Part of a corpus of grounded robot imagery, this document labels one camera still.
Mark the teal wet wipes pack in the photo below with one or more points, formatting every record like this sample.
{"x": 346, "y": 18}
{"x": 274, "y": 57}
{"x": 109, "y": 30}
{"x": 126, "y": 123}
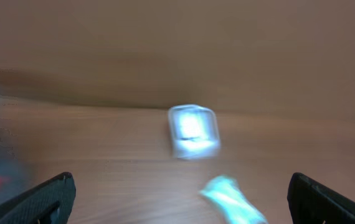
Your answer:
{"x": 224, "y": 193}

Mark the white barcode scanner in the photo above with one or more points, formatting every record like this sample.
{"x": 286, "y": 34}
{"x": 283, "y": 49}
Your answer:
{"x": 194, "y": 132}

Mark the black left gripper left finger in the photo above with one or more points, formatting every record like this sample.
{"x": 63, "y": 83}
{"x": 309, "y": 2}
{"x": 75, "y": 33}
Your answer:
{"x": 49, "y": 202}

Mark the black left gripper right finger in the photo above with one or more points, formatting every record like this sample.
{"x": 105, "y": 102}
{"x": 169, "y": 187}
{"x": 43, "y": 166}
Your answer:
{"x": 311, "y": 202}

